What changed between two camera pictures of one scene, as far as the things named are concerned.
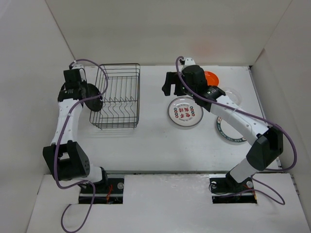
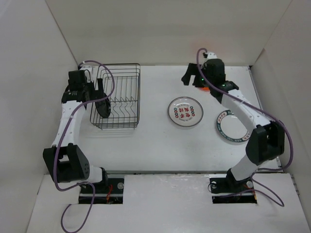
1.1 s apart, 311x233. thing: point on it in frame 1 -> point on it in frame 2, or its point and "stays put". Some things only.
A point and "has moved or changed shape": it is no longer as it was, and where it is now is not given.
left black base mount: [111, 191] stays put
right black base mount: [224, 189] stays put
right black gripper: [172, 78] -> [191, 71]
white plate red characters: [184, 111] stays put
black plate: [94, 104] has moved or changed shape
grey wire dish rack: [119, 85] stays put
